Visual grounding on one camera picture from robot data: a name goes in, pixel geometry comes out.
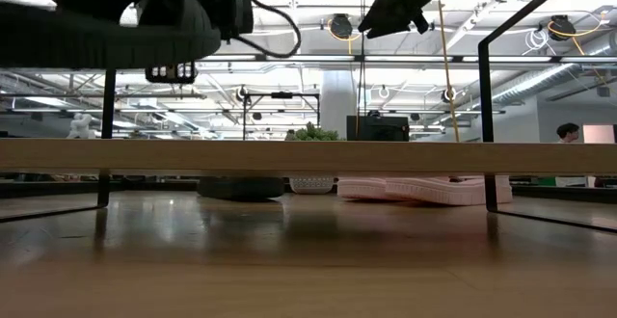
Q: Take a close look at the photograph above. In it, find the bright display screen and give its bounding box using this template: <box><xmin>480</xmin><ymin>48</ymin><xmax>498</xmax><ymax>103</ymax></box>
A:
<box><xmin>581</xmin><ymin>123</ymin><xmax>617</xmax><ymax>146</ymax></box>

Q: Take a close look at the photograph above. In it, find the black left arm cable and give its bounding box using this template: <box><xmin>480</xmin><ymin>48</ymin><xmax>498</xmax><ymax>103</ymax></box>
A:
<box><xmin>230</xmin><ymin>0</ymin><xmax>304</xmax><ymax>61</ymax></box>

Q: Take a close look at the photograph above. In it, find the white humanoid figure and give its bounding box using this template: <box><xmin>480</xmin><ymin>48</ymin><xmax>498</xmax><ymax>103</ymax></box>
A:
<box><xmin>66</xmin><ymin>111</ymin><xmax>96</xmax><ymax>141</ymax></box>

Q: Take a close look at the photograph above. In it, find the black background rig frame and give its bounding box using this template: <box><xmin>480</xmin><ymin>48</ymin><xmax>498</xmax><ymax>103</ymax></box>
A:
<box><xmin>241</xmin><ymin>91</ymin><xmax>322</xmax><ymax>142</ymax></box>

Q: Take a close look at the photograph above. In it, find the clear acrylic tray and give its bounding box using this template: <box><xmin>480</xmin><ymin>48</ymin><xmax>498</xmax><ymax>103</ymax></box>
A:
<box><xmin>0</xmin><ymin>0</ymin><xmax>617</xmax><ymax>235</ymax></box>

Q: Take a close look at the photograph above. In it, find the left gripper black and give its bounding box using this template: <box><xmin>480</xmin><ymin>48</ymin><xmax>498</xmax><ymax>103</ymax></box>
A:
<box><xmin>144</xmin><ymin>0</ymin><xmax>255</xmax><ymax>86</ymax></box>

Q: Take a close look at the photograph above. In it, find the yellow cable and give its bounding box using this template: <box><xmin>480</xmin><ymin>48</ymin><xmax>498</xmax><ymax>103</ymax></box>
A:
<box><xmin>435</xmin><ymin>0</ymin><xmax>463</xmax><ymax>144</ymax></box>

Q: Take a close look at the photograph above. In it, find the black ceiling cable reel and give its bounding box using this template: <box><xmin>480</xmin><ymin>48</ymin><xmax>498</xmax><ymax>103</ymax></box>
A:
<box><xmin>328</xmin><ymin>13</ymin><xmax>356</xmax><ymax>41</ymax></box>
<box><xmin>549</xmin><ymin>13</ymin><xmax>578</xmax><ymax>41</ymax></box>

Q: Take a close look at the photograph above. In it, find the pink slide sandal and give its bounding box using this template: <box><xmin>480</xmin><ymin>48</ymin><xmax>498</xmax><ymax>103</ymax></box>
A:
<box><xmin>336</xmin><ymin>176</ymin><xmax>402</xmax><ymax>200</ymax></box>
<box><xmin>384</xmin><ymin>174</ymin><xmax>514</xmax><ymax>207</ymax></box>

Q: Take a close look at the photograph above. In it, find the person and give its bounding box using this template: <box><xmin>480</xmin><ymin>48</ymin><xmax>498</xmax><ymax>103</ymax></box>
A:
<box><xmin>553</xmin><ymin>121</ymin><xmax>589</xmax><ymax>188</ymax></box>

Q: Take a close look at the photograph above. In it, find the black slide sandal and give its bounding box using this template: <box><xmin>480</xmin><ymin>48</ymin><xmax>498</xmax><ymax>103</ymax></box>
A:
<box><xmin>197</xmin><ymin>176</ymin><xmax>287</xmax><ymax>201</ymax></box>
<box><xmin>0</xmin><ymin>0</ymin><xmax>224</xmax><ymax>71</ymax></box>

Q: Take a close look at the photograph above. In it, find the green ball plant in pot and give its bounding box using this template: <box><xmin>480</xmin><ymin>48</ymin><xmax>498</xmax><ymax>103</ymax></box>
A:
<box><xmin>287</xmin><ymin>121</ymin><xmax>341</xmax><ymax>196</ymax></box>

